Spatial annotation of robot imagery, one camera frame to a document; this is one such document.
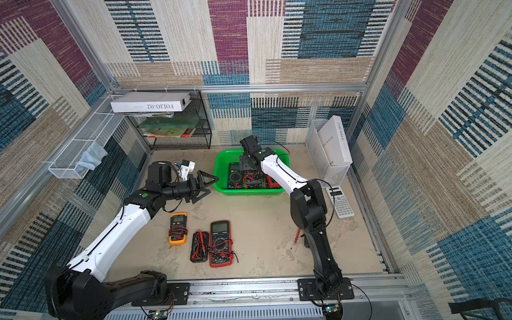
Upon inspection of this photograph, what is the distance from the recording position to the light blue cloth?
2.17 ft

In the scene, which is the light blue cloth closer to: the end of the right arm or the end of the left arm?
the end of the left arm

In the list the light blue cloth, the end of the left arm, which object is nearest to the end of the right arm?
the end of the left arm
